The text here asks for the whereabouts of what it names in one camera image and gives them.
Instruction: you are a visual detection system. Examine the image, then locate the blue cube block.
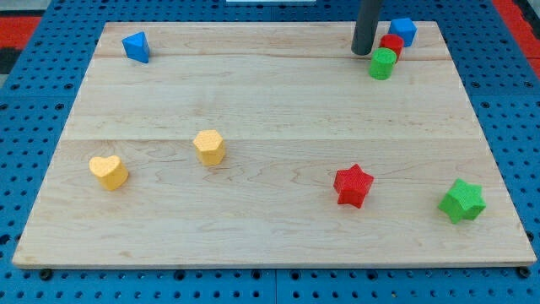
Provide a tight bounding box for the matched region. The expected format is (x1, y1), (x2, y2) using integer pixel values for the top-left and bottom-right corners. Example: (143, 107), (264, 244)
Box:
(388, 18), (417, 47)

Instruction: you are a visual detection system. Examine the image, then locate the light wooden board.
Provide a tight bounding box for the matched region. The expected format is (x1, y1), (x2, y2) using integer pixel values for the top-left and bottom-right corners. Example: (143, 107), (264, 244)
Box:
(13, 21), (537, 269)

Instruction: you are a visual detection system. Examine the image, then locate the yellow hexagon block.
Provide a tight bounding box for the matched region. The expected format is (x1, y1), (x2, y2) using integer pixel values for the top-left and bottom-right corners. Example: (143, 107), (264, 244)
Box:
(192, 129), (225, 166)

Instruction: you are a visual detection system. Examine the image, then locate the red star block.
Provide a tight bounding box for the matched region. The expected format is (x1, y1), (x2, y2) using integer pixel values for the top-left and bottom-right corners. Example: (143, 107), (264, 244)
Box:
(333, 164), (375, 209)

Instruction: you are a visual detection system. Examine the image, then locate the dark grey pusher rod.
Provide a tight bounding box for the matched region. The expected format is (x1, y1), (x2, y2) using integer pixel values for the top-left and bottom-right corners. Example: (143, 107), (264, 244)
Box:
(351, 0), (383, 56)

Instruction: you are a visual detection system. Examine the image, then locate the green cylinder block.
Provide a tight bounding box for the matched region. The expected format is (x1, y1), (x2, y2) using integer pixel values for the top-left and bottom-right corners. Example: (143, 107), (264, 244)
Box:
(369, 47), (397, 80)

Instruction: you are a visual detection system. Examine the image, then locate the yellow heart block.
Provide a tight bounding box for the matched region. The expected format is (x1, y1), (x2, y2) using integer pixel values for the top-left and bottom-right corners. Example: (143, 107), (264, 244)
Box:
(89, 155), (129, 191)

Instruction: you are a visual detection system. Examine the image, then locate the red cylinder block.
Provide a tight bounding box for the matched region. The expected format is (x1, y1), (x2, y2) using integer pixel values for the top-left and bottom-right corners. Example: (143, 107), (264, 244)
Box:
(379, 34), (404, 60)

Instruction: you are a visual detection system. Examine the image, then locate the blue triangle block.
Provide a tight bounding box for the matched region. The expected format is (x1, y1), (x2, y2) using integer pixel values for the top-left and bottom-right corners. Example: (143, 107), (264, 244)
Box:
(121, 31), (150, 63)

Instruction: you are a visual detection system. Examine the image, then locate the green star block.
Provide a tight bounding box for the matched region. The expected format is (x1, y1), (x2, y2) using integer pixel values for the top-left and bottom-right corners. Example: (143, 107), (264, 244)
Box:
(438, 178), (486, 224)

